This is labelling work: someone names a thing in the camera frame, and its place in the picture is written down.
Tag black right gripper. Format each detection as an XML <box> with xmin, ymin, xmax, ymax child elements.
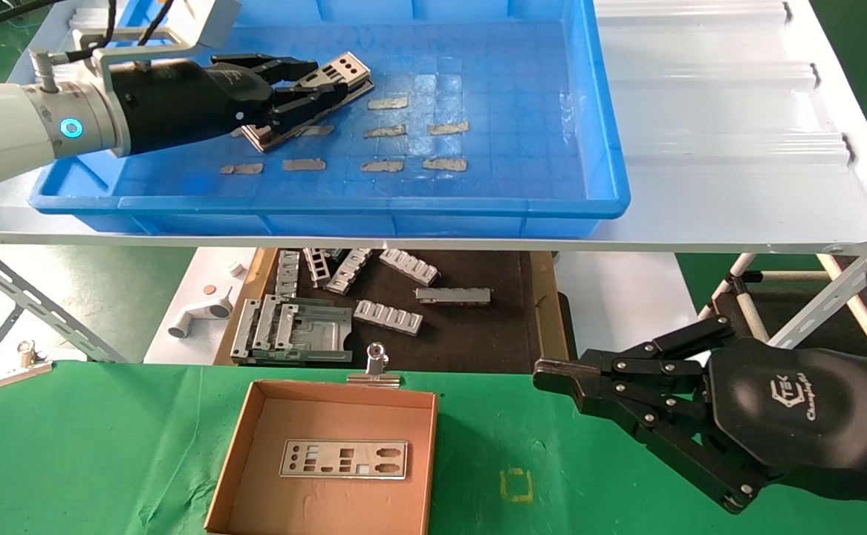
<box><xmin>535</xmin><ymin>315</ymin><xmax>867</xmax><ymax>514</ymax></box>

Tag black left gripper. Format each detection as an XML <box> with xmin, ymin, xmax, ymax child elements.
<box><xmin>109</xmin><ymin>53</ymin><xmax>353</xmax><ymax>158</ymax></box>

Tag silver metal shield plate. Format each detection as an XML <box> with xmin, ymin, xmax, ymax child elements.
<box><xmin>279</xmin><ymin>438</ymin><xmax>409</xmax><ymax>482</ymax></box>
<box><xmin>242</xmin><ymin>51</ymin><xmax>373</xmax><ymax>154</ymax></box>

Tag blue plastic tray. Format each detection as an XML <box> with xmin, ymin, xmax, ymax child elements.
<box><xmin>28</xmin><ymin>0</ymin><xmax>631</xmax><ymax>239</ymax></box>

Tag brown cardboard box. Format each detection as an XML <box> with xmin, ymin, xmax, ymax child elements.
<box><xmin>204</xmin><ymin>378</ymin><xmax>440</xmax><ymax>535</ymax></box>

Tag perforated steel rack leg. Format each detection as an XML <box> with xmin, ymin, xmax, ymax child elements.
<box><xmin>0</xmin><ymin>241</ymin><xmax>126</xmax><ymax>366</ymax></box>
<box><xmin>767</xmin><ymin>223</ymin><xmax>867</xmax><ymax>351</ymax></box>

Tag long grey metal bar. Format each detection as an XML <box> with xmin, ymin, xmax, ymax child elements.
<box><xmin>414</xmin><ymin>287</ymin><xmax>493</xmax><ymax>306</ymax></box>

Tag white shelf board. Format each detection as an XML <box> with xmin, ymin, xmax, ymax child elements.
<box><xmin>0</xmin><ymin>0</ymin><xmax>867</xmax><ymax>256</ymax></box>

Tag white plastic pipe fitting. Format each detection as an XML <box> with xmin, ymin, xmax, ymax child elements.
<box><xmin>167</xmin><ymin>288</ymin><xmax>234</xmax><ymax>340</ymax></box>

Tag silver binder clip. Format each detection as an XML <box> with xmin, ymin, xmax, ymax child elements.
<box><xmin>0</xmin><ymin>340</ymin><xmax>54</xmax><ymax>389</ymax></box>
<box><xmin>347</xmin><ymin>341</ymin><xmax>403</xmax><ymax>386</ymax></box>

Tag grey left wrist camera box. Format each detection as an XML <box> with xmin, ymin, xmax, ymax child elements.
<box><xmin>99</xmin><ymin>0</ymin><xmax>243</xmax><ymax>76</ymax></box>

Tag white pipe frame black joints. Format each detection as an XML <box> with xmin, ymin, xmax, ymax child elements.
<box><xmin>696</xmin><ymin>252</ymin><xmax>832</xmax><ymax>343</ymax></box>

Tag slotted grey metal bracket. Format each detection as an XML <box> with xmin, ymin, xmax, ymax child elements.
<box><xmin>275</xmin><ymin>250</ymin><xmax>302</xmax><ymax>300</ymax></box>
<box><xmin>378</xmin><ymin>248</ymin><xmax>442</xmax><ymax>288</ymax></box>
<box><xmin>302</xmin><ymin>248</ymin><xmax>333</xmax><ymax>290</ymax></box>
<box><xmin>326</xmin><ymin>248</ymin><xmax>374</xmax><ymax>296</ymax></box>
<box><xmin>353</xmin><ymin>299</ymin><xmax>425</xmax><ymax>337</ymax></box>

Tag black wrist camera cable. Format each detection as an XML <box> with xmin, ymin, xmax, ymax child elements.
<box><xmin>0</xmin><ymin>0</ymin><xmax>181</xmax><ymax>65</ymax></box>

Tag black mat wooden frame tray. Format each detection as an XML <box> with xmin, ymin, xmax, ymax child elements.
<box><xmin>213</xmin><ymin>248</ymin><xmax>579</xmax><ymax>375</ymax></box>

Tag large grey metal drive bracket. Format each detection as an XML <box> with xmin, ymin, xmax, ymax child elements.
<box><xmin>230</xmin><ymin>295</ymin><xmax>354</xmax><ymax>366</ymax></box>

